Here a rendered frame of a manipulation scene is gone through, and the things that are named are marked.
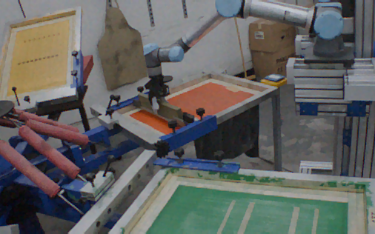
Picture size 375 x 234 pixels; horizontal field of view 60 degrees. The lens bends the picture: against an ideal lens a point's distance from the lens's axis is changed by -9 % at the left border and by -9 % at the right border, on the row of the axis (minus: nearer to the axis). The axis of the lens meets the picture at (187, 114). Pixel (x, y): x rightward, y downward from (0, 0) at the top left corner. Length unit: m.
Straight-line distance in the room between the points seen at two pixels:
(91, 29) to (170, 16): 1.01
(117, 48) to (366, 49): 2.72
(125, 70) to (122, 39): 0.35
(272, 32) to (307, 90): 3.20
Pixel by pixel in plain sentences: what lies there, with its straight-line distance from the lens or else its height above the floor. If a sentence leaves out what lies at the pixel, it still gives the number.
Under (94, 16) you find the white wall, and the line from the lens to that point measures 3.79.
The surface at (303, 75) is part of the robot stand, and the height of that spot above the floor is 1.17.
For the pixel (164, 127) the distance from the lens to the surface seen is 1.78.
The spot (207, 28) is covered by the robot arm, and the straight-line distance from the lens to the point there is 1.71.
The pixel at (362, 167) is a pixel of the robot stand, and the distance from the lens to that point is 2.12.
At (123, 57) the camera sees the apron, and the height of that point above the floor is 0.84.
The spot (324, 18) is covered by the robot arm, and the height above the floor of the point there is 1.46.
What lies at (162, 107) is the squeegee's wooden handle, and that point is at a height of 1.04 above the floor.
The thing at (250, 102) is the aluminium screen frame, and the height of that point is 0.98.
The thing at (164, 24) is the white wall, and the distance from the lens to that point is 4.21.
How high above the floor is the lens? 1.72
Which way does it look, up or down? 24 degrees down
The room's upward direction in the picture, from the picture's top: 9 degrees counter-clockwise
